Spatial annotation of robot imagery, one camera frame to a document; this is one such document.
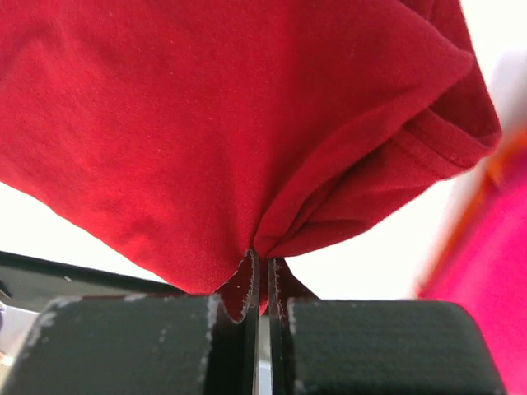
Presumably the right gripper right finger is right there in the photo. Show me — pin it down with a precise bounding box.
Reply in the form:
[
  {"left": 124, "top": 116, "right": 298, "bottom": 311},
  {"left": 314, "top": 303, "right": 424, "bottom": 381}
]
[{"left": 268, "top": 258, "right": 506, "bottom": 394}]

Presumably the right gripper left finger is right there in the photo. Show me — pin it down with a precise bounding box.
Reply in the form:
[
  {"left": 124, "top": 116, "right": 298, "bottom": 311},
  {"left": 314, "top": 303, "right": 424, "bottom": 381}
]
[{"left": 1, "top": 251, "right": 260, "bottom": 394}]

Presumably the dark red t shirt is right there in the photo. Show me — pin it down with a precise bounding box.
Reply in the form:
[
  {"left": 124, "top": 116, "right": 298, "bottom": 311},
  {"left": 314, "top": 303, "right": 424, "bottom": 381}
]
[{"left": 0, "top": 0, "right": 503, "bottom": 295}]

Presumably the folded magenta t shirt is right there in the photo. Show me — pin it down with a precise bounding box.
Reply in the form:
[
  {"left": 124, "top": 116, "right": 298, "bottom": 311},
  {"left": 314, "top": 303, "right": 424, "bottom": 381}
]
[{"left": 417, "top": 129, "right": 526, "bottom": 394}]

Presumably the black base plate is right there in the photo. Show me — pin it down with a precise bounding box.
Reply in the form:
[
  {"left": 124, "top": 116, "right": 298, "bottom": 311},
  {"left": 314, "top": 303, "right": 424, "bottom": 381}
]
[{"left": 1, "top": 252, "right": 184, "bottom": 301}]

